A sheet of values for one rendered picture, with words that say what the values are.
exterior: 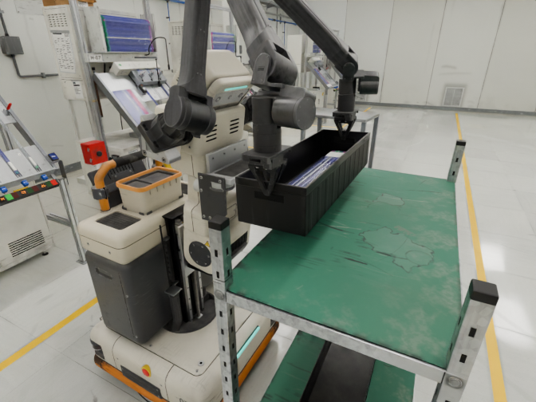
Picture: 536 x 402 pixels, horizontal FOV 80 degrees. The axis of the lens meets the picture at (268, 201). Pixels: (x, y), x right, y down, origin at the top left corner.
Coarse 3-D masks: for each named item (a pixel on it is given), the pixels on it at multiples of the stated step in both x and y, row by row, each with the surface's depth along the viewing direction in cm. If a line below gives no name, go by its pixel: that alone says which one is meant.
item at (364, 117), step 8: (320, 112) 344; (328, 112) 344; (360, 112) 344; (368, 112) 344; (320, 120) 379; (360, 120) 311; (368, 120) 316; (376, 120) 342; (320, 128) 383; (376, 128) 346; (304, 136) 353; (368, 160) 362
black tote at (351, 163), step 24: (312, 144) 110; (336, 144) 117; (360, 144) 99; (288, 168) 96; (336, 168) 81; (360, 168) 105; (240, 192) 73; (288, 192) 67; (312, 192) 68; (336, 192) 84; (240, 216) 76; (264, 216) 72; (288, 216) 69; (312, 216) 71
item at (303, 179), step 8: (336, 152) 112; (344, 152) 112; (320, 160) 104; (328, 160) 104; (312, 168) 97; (320, 168) 97; (304, 176) 90; (312, 176) 90; (296, 184) 85; (304, 184) 85
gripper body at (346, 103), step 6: (342, 96) 107; (348, 96) 106; (354, 96) 108; (342, 102) 108; (348, 102) 107; (354, 102) 108; (342, 108) 108; (348, 108) 108; (354, 108) 114; (336, 114) 108; (342, 114) 107; (348, 114) 106
